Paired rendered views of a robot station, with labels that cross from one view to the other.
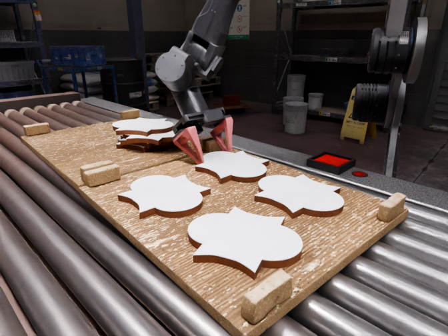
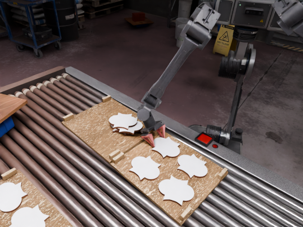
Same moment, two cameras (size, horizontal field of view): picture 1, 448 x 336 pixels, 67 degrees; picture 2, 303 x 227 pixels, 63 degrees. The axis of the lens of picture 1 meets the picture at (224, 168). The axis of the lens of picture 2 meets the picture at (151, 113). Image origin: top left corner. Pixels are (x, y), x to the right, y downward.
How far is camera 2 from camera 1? 0.69 m
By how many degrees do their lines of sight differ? 17
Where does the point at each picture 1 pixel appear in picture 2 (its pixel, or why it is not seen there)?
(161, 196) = (144, 170)
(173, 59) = (144, 111)
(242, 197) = (172, 167)
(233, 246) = (174, 195)
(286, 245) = (189, 194)
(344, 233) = (206, 185)
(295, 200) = (191, 170)
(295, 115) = not seen: hidden behind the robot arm
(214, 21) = (159, 91)
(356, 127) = (223, 46)
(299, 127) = not seen: hidden behind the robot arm
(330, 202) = (203, 171)
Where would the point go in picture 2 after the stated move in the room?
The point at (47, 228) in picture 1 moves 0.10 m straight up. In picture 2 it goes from (108, 185) to (106, 170)
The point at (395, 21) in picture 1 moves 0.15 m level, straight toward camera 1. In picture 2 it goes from (240, 52) to (238, 62)
